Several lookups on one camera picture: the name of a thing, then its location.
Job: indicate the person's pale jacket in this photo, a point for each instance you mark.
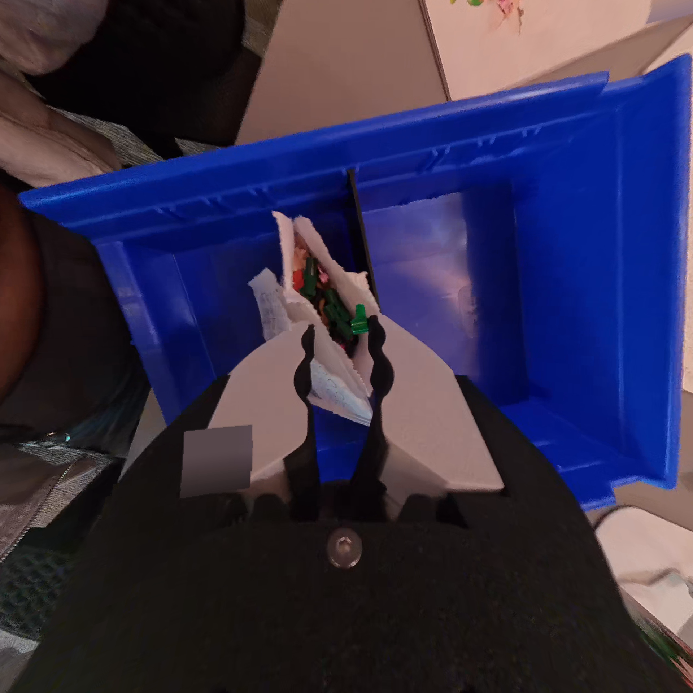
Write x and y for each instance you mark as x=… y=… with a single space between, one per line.
x=43 y=141

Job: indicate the grey zippered bag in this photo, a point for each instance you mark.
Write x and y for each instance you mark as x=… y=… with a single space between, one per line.
x=38 y=487

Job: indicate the bright green toy brick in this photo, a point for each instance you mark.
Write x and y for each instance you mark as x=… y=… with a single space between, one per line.
x=359 y=324

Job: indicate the grey desk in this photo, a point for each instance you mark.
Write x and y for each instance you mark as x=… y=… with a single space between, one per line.
x=335 y=70

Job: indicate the grey woven chair seat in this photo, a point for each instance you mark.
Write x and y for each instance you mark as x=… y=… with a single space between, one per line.
x=141 y=146

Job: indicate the white printed board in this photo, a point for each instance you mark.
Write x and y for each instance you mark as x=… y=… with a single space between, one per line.
x=541 y=43

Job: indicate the white numbered paper bag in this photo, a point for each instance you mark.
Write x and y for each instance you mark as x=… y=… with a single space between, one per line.
x=273 y=311

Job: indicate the blue plastic bin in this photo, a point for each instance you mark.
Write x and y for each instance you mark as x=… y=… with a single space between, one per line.
x=568 y=270

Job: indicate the white rounded object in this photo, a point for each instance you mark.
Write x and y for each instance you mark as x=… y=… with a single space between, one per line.
x=649 y=552

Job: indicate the person's dark pants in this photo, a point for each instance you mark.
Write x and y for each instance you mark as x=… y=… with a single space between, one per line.
x=81 y=325

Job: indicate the black bin divider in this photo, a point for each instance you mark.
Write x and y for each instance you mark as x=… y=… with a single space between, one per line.
x=358 y=227

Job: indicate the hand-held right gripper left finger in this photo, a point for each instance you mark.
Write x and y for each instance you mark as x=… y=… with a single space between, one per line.
x=265 y=400

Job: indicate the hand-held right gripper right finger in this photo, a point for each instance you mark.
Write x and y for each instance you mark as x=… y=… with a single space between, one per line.
x=427 y=422

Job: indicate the pile of small toy bricks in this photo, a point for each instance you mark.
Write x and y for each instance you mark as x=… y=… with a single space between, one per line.
x=330 y=308

